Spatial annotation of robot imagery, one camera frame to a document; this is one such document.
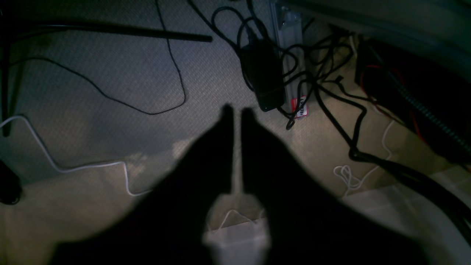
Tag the black tripod leg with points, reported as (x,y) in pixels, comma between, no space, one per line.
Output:
(26,30)

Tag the black power adapter brick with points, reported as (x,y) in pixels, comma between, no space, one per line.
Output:
(263,71)

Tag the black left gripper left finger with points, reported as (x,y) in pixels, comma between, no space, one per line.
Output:
(166,226)

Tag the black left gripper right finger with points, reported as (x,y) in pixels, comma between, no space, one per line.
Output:
(307,224)

